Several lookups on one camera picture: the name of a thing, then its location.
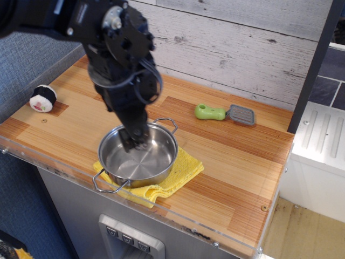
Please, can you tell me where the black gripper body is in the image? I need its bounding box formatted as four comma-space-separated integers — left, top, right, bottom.
93, 58, 163, 140

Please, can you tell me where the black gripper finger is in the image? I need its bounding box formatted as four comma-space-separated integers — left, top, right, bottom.
119, 129, 135, 153
134, 129, 150, 150

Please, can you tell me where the plush sushi roll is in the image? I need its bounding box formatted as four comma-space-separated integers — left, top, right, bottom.
29, 85, 57, 113

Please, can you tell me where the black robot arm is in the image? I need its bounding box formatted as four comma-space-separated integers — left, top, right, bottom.
1, 1, 163, 150

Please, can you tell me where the stainless steel pot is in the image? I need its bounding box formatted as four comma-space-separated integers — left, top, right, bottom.
92, 118, 178, 193

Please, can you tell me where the yellow folded cloth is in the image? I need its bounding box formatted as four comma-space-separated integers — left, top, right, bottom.
93, 147, 205, 209

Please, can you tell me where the silver button panel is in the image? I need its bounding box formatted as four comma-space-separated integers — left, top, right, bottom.
98, 214, 165, 258

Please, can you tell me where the yellow black object on floor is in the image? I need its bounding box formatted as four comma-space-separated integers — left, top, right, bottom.
1, 237, 34, 259

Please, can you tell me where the white ribbed cabinet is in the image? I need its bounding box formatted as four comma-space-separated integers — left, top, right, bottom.
280, 102, 344, 221

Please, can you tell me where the green handled grey spatula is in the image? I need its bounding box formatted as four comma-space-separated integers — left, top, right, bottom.
194, 104, 256, 126

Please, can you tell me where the dark grey right post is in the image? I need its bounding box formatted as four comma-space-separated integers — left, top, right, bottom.
287, 0, 344, 134

